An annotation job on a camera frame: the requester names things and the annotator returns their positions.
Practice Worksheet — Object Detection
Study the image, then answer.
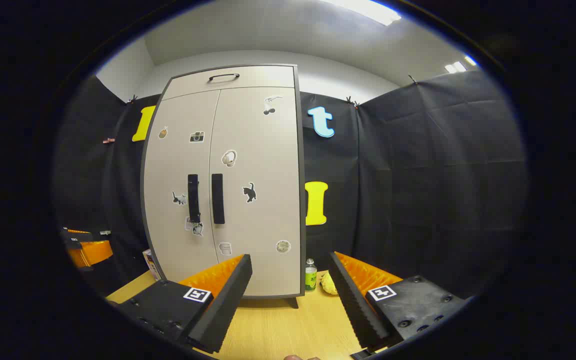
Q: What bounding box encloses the beige double-door shoe cabinet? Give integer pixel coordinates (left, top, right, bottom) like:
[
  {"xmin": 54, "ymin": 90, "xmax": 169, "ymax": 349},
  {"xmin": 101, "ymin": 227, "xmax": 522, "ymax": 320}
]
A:
[{"xmin": 140, "ymin": 64, "xmax": 307, "ymax": 308}]

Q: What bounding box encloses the beige door with headphone sticker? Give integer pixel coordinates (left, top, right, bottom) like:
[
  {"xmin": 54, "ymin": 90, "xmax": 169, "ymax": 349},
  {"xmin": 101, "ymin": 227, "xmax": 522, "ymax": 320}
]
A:
[{"xmin": 208, "ymin": 86, "xmax": 303, "ymax": 297}]

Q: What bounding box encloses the black backdrop cloth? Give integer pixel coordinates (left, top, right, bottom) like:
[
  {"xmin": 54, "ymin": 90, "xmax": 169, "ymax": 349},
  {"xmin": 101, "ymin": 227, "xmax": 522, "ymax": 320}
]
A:
[{"xmin": 53, "ymin": 70, "xmax": 529, "ymax": 301}]

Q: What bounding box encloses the beige cabinet drawer front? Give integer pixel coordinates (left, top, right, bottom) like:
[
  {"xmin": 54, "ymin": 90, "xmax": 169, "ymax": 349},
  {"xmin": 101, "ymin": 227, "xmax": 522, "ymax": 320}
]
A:
[{"xmin": 162, "ymin": 65, "xmax": 296, "ymax": 101}]

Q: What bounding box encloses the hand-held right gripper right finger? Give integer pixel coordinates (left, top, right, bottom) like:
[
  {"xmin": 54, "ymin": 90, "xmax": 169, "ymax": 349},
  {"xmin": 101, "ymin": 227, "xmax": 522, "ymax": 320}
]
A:
[{"xmin": 328, "ymin": 251, "xmax": 469, "ymax": 351}]

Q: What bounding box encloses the beige door with camera sticker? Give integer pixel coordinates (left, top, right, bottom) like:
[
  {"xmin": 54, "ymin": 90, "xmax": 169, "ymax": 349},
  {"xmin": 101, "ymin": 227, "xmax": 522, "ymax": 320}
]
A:
[{"xmin": 142, "ymin": 90, "xmax": 220, "ymax": 283}]

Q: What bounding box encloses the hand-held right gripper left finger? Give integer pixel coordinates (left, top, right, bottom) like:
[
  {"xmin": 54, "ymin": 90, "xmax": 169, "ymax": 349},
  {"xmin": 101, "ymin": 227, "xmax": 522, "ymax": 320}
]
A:
[{"xmin": 113, "ymin": 253, "xmax": 253, "ymax": 354}]

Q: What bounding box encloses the small green bottle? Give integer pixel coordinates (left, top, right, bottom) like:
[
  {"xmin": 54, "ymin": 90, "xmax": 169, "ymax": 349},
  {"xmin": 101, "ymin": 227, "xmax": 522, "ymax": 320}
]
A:
[{"xmin": 304, "ymin": 258, "xmax": 318, "ymax": 292}]

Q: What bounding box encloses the long ceiling light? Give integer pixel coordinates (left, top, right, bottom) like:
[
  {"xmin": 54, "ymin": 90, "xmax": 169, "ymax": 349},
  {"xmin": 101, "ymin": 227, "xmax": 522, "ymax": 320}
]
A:
[{"xmin": 318, "ymin": 0, "xmax": 402, "ymax": 26}]

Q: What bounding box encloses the black handle of camera-sticker door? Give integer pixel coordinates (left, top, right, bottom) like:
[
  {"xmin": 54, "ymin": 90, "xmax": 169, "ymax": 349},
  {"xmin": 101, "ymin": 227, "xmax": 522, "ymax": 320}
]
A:
[{"xmin": 187, "ymin": 174, "xmax": 202, "ymax": 223}]

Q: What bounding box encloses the black handle of headphone-sticker door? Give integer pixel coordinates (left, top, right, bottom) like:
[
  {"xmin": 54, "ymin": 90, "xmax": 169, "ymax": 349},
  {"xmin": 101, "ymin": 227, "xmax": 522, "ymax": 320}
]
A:
[{"xmin": 211, "ymin": 173, "xmax": 226, "ymax": 225}]

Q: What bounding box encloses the yellow bumpy toy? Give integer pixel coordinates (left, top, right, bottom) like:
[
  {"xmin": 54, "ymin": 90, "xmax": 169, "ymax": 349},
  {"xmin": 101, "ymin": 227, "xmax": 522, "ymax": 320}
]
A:
[{"xmin": 320, "ymin": 271, "xmax": 339, "ymax": 296}]

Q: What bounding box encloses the small printed carton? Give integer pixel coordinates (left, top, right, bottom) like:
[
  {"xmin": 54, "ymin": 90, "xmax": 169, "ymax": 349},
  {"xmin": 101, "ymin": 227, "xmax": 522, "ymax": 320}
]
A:
[{"xmin": 142, "ymin": 248, "xmax": 163, "ymax": 282}]

